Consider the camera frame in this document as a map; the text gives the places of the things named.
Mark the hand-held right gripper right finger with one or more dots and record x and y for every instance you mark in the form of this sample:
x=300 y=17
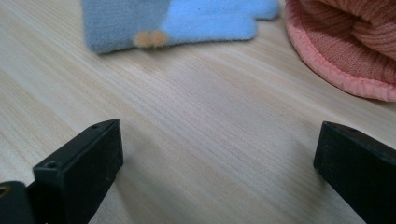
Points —
x=361 y=168

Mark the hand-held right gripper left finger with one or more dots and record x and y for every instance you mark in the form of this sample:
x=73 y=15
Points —
x=77 y=174

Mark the pink glove with grey palm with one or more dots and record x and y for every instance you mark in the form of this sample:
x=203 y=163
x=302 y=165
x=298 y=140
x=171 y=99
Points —
x=342 y=46

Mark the blue knit glove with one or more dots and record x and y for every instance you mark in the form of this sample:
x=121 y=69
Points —
x=202 y=25

